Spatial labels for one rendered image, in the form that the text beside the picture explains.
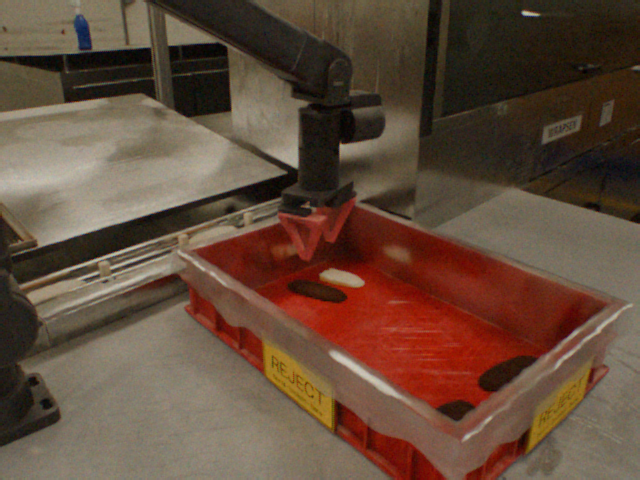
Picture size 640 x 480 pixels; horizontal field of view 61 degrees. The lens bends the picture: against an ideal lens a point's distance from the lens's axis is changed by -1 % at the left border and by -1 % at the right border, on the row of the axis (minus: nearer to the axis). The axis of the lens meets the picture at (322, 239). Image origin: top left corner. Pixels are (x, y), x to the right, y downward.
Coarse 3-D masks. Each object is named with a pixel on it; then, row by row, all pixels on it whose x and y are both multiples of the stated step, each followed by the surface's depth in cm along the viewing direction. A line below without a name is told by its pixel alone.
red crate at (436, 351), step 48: (288, 288) 85; (384, 288) 85; (240, 336) 68; (336, 336) 73; (384, 336) 73; (432, 336) 73; (480, 336) 73; (432, 384) 64; (336, 432) 56; (528, 432) 52
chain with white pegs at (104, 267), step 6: (306, 204) 111; (246, 216) 101; (252, 216) 101; (246, 222) 101; (252, 222) 102; (180, 240) 92; (186, 240) 92; (180, 246) 92; (102, 264) 82; (108, 264) 83; (102, 270) 82; (108, 270) 83; (102, 276) 83
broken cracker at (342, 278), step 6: (330, 270) 88; (336, 270) 89; (324, 276) 87; (330, 276) 87; (336, 276) 87; (342, 276) 86; (348, 276) 86; (354, 276) 87; (330, 282) 86; (336, 282) 86; (342, 282) 85; (348, 282) 85; (354, 282) 85; (360, 282) 86
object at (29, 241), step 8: (0, 208) 92; (8, 216) 90; (8, 224) 88; (16, 224) 88; (8, 232) 86; (16, 232) 86; (24, 232) 86; (24, 240) 85; (32, 240) 83; (16, 248) 82; (24, 248) 83
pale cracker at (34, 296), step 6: (60, 282) 79; (66, 282) 79; (72, 282) 79; (78, 282) 80; (84, 282) 80; (48, 288) 78; (54, 288) 78; (60, 288) 78; (66, 288) 78; (72, 288) 78; (30, 294) 76; (36, 294) 76; (42, 294) 76; (48, 294) 76; (54, 294) 76; (30, 300) 75; (36, 300) 75
